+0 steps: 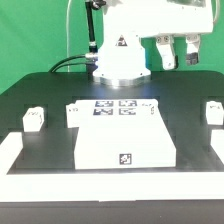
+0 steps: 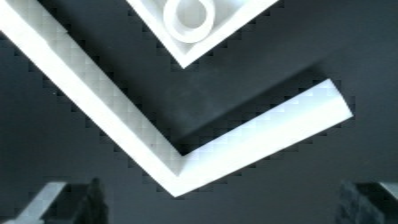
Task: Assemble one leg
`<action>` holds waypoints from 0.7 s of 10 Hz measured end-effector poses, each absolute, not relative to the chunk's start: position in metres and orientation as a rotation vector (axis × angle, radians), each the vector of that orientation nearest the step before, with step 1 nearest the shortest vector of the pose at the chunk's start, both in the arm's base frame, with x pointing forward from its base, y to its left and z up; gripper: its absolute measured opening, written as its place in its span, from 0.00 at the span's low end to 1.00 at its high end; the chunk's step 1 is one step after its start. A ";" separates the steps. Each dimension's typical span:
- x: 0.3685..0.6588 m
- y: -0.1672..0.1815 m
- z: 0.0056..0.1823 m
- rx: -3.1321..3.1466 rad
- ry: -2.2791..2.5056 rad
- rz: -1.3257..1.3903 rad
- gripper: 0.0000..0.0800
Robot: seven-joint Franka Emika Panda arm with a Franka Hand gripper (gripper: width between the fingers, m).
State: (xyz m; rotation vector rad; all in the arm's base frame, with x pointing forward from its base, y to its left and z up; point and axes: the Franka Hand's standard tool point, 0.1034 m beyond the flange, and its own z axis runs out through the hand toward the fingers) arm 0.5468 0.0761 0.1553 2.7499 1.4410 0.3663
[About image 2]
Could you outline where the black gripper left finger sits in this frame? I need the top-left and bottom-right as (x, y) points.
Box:
(12, 178), (108, 224)

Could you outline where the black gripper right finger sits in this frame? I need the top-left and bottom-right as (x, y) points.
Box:
(334, 182), (398, 224)

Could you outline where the white square tabletop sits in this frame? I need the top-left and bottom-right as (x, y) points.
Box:
(126, 0), (279, 68)

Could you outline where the white U-shaped obstacle fence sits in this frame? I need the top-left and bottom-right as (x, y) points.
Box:
(0, 0), (355, 198)

